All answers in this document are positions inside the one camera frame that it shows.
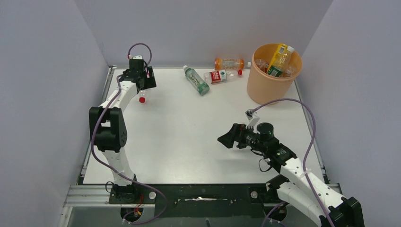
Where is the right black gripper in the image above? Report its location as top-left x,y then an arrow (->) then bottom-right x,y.
218,122 -> 267,153

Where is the red white label bottle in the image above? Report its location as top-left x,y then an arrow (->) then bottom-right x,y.
138,90 -> 148,104

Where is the green label clear bottle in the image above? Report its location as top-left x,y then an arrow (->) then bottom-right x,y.
183,65 -> 210,96

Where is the dark green label bottle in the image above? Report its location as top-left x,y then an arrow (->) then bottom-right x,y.
267,45 -> 296,78

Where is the yellow juice bottle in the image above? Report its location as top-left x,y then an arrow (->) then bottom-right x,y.
266,43 -> 288,74

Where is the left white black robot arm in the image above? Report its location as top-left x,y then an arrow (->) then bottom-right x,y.
89,55 -> 156,203

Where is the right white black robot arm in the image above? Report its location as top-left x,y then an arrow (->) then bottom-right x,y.
218,122 -> 365,227

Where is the orange plastic bin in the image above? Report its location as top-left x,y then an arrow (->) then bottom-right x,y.
247,44 -> 303,104

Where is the red green label bottle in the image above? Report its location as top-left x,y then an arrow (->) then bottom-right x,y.
203,70 -> 243,85

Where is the orange drink bottle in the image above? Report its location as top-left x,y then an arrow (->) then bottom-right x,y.
214,58 -> 251,70

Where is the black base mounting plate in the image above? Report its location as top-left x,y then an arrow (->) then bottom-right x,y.
108,183 -> 287,225

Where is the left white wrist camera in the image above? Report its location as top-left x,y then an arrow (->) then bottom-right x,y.
127,54 -> 143,60

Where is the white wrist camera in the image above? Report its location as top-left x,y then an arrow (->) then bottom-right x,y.
245,109 -> 260,129
127,54 -> 143,60

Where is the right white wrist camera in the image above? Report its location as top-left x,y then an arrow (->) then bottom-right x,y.
245,109 -> 260,129

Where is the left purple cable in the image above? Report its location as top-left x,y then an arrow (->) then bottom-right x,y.
90,43 -> 168,226

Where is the aluminium frame rail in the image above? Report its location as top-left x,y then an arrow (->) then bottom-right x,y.
62,183 -> 345,208

